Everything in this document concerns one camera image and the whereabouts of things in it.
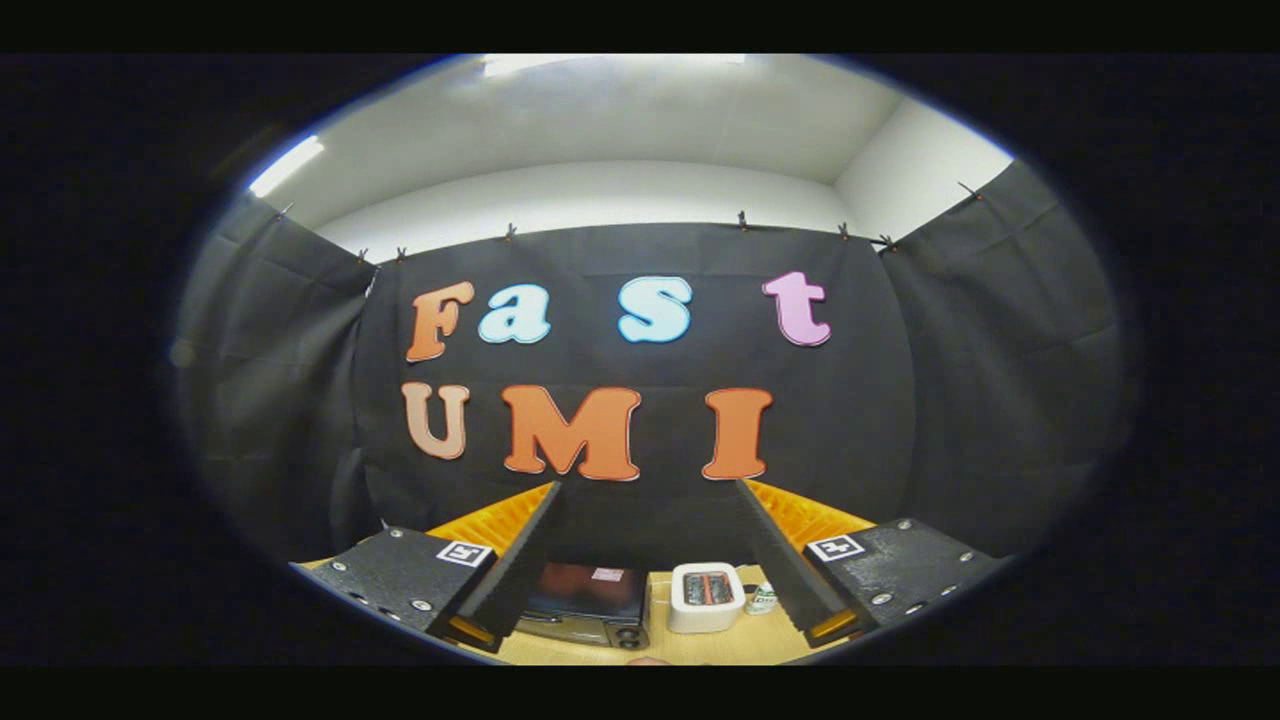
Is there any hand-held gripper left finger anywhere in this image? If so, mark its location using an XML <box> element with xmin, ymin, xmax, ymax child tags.
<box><xmin>290</xmin><ymin>482</ymin><xmax>564</xmax><ymax>656</ymax></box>

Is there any white pop-up toaster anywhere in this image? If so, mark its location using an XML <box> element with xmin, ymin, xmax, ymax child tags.
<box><xmin>668</xmin><ymin>562</ymin><xmax>746</xmax><ymax>634</ymax></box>

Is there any black toaster oven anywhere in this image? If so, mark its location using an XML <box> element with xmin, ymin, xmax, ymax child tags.
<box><xmin>515</xmin><ymin>560</ymin><xmax>653</xmax><ymax>651</ymax></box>

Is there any row of cloth clips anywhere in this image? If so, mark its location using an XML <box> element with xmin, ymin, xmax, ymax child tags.
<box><xmin>275</xmin><ymin>180</ymin><xmax>986</xmax><ymax>263</ymax></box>

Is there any narrow ceiling light panel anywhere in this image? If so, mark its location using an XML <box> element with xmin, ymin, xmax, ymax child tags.
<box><xmin>248</xmin><ymin>136</ymin><xmax>326</xmax><ymax>199</ymax></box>

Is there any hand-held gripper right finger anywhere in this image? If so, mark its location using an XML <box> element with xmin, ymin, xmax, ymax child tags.
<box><xmin>735</xmin><ymin>478</ymin><xmax>1004</xmax><ymax>649</ymax></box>

